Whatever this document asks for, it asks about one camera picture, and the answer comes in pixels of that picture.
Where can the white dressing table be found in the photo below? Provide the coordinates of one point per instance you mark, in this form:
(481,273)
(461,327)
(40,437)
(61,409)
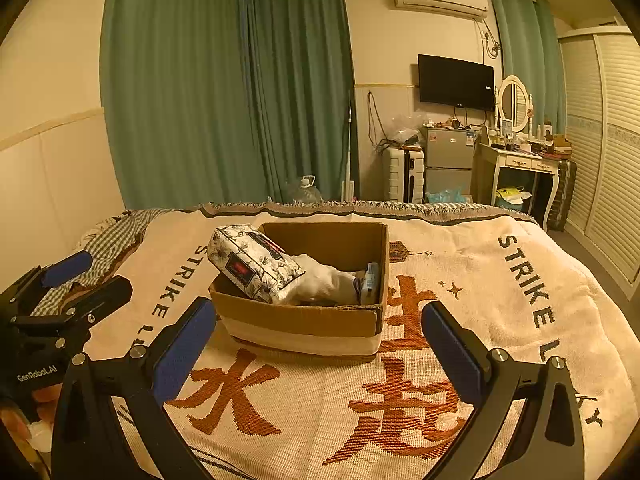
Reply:
(515,162)

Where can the oval white mirror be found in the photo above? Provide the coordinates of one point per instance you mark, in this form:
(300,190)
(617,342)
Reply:
(512,102)

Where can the white louvred wardrobe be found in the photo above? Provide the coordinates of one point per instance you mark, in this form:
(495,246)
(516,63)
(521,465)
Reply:
(610,135)

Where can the checkered cloth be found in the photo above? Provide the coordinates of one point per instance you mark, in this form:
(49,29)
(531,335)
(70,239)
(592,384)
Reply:
(120,240)

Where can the white suitcase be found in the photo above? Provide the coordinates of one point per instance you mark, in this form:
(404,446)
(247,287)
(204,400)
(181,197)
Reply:
(397,175)

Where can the clear plastic bag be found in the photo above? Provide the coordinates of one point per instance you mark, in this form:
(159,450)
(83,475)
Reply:
(405,132)

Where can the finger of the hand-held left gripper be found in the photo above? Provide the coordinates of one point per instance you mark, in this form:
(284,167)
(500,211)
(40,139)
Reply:
(67,266)
(107,295)

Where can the wide green curtain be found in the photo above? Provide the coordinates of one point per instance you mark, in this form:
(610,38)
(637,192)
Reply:
(180,85)

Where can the floral tissue pack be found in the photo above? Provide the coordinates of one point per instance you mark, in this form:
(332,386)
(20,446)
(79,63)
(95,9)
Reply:
(250,260)

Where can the narrow green curtain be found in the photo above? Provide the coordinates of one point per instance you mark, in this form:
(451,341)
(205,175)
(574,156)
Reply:
(530,55)

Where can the grey small fridge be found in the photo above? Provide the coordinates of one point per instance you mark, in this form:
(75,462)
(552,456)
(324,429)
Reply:
(447,155)

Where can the dark suitcase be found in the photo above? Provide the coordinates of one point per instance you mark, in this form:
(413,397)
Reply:
(562,195)

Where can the cardboard box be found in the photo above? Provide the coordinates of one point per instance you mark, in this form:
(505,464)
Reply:
(300,326)

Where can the blue white tissue pack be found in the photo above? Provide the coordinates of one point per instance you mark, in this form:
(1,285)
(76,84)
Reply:
(370,282)

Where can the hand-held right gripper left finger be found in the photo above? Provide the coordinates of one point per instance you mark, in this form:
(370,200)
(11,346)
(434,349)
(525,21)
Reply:
(182,355)

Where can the white mop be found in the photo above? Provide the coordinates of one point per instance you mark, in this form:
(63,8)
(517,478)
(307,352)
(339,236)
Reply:
(348,160)

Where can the black wall television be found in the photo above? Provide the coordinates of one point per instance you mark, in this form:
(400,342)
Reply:
(455,81)

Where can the blue plastic bag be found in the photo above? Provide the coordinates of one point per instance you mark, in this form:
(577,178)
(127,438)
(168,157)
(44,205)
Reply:
(445,196)

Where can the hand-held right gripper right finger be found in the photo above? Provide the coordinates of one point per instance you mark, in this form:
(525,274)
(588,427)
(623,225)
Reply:
(452,355)

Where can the yellow bag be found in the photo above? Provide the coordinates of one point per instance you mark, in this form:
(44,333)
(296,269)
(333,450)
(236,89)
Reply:
(510,196)

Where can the printed cream blanket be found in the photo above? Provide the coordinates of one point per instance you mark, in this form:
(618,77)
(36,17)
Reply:
(500,300)

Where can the person's left hand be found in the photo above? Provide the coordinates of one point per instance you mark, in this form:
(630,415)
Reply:
(46,402)

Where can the white sock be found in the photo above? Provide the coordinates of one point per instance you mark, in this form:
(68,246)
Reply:
(320,280)

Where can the clear water bottle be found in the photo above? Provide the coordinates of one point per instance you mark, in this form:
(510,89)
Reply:
(305,191)

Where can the green corner curtain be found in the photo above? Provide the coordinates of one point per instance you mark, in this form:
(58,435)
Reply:
(300,90)

